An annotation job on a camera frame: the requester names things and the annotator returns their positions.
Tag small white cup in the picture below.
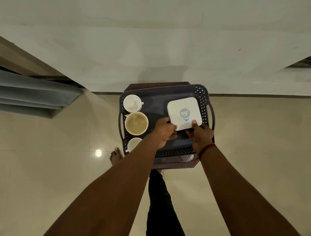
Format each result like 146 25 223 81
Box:
123 94 144 113
125 137 143 153

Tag pale green curtain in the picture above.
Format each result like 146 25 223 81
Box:
0 69 84 119

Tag person's right hand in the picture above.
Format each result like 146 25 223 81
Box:
185 119 215 155

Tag person's left leg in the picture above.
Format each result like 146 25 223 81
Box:
109 147 124 167

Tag dark purple plastic basket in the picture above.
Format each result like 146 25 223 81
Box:
118 84 216 159

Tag person's leg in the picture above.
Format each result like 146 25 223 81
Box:
109 147 124 167
146 169 186 236

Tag person's right forearm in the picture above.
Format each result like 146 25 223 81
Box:
200 146 302 236

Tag person's left forearm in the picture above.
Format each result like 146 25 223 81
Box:
43 136 160 236

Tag person's right leg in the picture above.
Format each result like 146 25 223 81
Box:
146 169 186 236

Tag floral white mug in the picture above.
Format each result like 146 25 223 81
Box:
124 112 149 136

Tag dark brown plastic stool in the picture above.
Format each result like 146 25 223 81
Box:
123 81 201 170

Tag red thread bracelet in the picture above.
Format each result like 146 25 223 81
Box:
197 143 217 161

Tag black window frame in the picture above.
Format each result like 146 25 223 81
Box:
0 65 86 89

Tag white box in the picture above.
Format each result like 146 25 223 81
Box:
167 96 203 132

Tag person's left hand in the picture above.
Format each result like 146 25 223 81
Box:
151 117 178 149

